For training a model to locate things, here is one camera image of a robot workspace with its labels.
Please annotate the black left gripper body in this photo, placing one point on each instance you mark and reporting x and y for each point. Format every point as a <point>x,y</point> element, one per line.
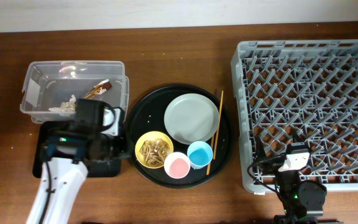
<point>110,146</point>

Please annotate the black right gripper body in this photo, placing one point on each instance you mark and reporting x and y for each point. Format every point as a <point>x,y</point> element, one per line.
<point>272,168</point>

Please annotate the yellow bowl with food scraps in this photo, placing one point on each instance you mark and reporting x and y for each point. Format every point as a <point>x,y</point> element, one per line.
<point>152,149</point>

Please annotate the white tissue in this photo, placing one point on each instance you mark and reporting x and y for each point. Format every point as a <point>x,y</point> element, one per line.
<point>65,108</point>

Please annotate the brown gold coffee wrapper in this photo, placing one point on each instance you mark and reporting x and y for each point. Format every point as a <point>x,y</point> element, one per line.
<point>99,89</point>

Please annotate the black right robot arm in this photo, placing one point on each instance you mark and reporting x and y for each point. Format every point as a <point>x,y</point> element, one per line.
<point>302,200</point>

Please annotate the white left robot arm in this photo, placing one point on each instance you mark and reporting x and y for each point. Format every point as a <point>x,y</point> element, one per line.
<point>61,179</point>

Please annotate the grey dishwasher rack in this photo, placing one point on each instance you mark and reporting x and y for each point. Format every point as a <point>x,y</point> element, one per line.
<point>303,87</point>

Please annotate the black rectangular tray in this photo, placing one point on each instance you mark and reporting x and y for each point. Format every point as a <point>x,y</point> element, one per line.
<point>98,169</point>

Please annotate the long wooden chopstick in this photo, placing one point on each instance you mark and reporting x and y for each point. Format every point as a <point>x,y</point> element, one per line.
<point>219,122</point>

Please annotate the short wooden chopstick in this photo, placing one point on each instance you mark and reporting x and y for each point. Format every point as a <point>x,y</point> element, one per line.
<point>210,155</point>

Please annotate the blue cup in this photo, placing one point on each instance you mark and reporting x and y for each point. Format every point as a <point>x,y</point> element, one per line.
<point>197,153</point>

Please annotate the pink cup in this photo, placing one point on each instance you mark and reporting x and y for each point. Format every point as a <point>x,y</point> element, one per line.
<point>177,165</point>

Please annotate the round black serving tray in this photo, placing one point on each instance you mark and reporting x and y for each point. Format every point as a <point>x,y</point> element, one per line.
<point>147,115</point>

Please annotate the pale green plate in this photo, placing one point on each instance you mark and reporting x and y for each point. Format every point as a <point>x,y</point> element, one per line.
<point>191,117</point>

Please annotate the clear plastic bin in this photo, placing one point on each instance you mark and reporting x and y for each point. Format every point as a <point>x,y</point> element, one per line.
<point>48,84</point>

